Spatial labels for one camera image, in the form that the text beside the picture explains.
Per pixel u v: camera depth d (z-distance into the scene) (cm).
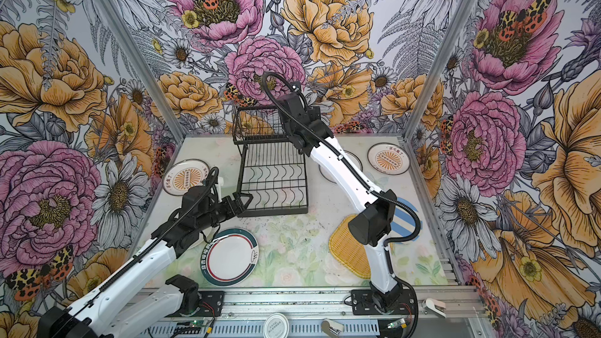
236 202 71
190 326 71
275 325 65
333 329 69
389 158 112
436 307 72
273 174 105
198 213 61
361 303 73
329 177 105
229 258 84
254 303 76
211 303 74
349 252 84
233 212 70
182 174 105
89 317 40
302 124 53
